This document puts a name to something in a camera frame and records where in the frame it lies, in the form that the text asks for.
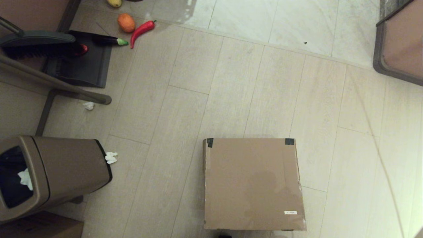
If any brown cardboard shoe box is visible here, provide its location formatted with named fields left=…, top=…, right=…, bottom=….
left=203, top=138, right=307, bottom=231

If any toy red chili pepper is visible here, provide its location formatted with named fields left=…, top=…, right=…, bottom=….
left=130, top=20, right=157, bottom=49

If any toy orange fruit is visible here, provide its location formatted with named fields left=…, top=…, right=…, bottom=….
left=117, top=13, right=136, bottom=33

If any toy purple eggplant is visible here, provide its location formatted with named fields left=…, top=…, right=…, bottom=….
left=92, top=35, right=129, bottom=46

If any black plastic dustpan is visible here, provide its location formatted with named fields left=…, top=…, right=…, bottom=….
left=41, top=30, right=113, bottom=89

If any brown plastic trash bin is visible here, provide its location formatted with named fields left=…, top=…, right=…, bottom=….
left=0, top=135, right=113, bottom=225

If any grey black-bristled hand brush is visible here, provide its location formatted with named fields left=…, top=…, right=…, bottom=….
left=0, top=17, right=82, bottom=60

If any closed brown cardboard carton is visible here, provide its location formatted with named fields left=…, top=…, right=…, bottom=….
left=0, top=211, right=84, bottom=238

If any brown table with grey rim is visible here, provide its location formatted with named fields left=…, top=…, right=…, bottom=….
left=373, top=0, right=423, bottom=87

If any brown table with dark rim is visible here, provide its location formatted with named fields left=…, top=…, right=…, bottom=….
left=0, top=0, right=82, bottom=33

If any brown metal table leg frame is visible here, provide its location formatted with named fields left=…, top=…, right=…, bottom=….
left=0, top=55, right=112, bottom=136

